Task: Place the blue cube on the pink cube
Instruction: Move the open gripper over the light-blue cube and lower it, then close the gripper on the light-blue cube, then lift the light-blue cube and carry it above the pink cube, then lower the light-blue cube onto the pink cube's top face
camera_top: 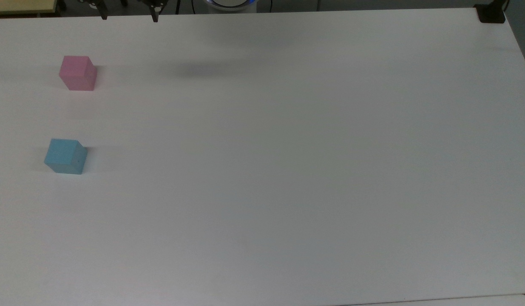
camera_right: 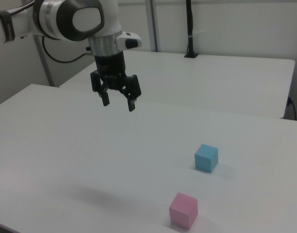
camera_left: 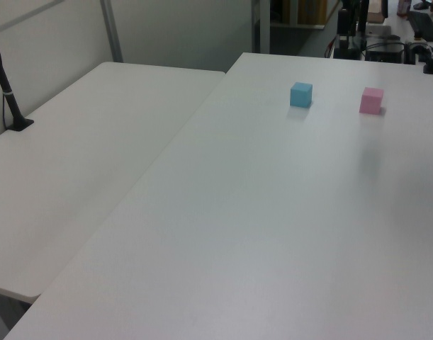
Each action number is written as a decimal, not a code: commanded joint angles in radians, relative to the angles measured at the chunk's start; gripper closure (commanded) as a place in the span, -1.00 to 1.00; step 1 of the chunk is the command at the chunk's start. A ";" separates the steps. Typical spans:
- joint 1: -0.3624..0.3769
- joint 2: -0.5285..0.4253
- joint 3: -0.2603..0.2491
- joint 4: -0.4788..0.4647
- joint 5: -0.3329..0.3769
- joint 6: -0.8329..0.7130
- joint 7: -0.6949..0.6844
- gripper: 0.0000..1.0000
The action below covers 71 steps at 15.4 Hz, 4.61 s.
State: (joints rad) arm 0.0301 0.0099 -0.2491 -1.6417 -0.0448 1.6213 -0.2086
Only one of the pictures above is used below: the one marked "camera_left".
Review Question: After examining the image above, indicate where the blue foam cube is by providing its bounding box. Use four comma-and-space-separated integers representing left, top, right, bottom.
289, 81, 314, 108

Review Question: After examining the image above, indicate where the pink foam cube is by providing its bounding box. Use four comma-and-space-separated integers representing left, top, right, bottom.
359, 86, 385, 115

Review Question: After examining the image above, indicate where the yellow wooden cabinet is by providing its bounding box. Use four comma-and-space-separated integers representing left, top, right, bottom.
281, 0, 330, 26

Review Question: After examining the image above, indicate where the black box on stand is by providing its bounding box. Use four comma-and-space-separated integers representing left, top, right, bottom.
337, 8, 350, 36

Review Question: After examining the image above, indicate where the black electronics box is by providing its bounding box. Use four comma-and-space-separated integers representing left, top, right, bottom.
365, 42, 405, 64

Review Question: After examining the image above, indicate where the grey metal frame upright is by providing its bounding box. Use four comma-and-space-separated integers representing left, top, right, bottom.
250, 0, 272, 55

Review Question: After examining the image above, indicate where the grey metal partition post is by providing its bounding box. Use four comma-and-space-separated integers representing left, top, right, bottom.
99, 0, 124, 63

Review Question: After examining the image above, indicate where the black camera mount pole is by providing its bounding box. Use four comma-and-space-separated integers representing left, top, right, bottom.
0, 28, 35, 132

